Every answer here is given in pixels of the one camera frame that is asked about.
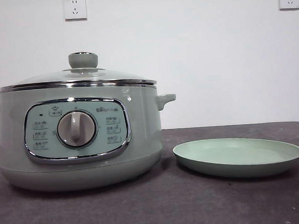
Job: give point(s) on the glass lid with green knob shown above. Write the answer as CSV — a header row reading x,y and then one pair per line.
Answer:
x,y
83,60

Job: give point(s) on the pale green electric steamer pot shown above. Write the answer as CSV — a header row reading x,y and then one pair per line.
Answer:
x,y
144,117

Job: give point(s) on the pale green round plate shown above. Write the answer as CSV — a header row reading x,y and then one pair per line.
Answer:
x,y
233,150

